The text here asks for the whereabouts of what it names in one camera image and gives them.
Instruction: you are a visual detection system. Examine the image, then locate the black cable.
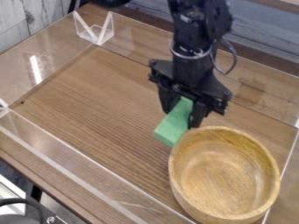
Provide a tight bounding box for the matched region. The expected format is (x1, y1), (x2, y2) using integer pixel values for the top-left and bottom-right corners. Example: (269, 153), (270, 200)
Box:
(0, 198), (40, 224)

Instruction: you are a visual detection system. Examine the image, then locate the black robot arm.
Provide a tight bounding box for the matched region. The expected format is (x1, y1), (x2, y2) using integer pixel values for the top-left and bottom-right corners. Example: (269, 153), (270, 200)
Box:
(150, 0), (233, 128)

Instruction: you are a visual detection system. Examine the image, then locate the brown wooden bowl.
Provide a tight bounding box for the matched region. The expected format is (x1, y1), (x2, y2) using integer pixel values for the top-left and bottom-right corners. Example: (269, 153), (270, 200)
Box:
(169, 126), (281, 224)

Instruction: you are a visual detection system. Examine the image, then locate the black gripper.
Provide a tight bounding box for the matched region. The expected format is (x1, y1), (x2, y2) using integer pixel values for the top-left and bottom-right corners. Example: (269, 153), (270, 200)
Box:
(150, 47), (233, 129)

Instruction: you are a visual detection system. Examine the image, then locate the green rectangular block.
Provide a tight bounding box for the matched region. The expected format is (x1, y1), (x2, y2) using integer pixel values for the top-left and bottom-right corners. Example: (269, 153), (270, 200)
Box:
(154, 98), (193, 147)

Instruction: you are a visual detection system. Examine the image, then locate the clear acrylic enclosure wall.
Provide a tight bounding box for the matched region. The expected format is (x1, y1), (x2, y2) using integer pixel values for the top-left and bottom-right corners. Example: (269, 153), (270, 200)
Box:
(0, 15), (299, 224)

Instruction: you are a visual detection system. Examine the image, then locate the black metal bracket with bolt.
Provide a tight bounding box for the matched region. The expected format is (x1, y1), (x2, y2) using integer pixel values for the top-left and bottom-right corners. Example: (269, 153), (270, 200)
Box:
(24, 184), (70, 224)

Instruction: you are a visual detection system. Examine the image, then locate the clear acrylic corner bracket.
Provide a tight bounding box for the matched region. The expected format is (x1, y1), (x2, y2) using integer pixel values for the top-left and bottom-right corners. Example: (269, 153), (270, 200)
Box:
(72, 11), (115, 46)

